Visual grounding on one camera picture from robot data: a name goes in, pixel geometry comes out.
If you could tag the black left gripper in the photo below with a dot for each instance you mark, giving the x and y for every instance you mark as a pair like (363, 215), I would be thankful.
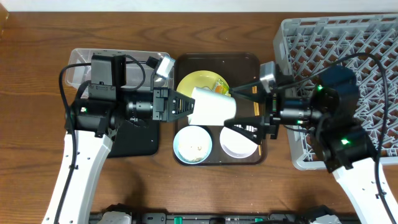
(158, 104)

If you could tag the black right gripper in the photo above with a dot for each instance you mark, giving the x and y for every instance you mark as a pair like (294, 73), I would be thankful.
(271, 111)

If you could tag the white cup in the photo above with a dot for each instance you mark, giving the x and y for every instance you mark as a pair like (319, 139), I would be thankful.
(212, 109)

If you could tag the blue bowl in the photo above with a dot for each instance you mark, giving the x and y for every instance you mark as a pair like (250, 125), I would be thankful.
(192, 145)

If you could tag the yellow plate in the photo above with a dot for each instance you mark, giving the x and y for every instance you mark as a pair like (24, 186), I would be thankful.
(202, 79)

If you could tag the pink white bowl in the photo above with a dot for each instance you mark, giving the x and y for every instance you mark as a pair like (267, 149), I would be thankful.
(235, 144)

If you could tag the orange green snack wrapper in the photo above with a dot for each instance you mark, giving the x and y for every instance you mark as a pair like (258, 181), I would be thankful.
(221, 87)

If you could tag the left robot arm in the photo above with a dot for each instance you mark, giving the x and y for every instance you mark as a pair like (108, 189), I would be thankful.
(109, 119)

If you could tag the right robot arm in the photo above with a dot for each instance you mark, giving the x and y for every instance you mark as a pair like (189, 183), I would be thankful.
(336, 136)

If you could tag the black waste tray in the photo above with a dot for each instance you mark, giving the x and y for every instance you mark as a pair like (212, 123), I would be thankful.
(132, 140)

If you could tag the grey dishwasher rack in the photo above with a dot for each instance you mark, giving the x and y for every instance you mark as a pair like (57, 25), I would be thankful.
(304, 46)

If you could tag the dark brown serving tray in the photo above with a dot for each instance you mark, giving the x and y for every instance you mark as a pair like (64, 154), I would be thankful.
(237, 69)

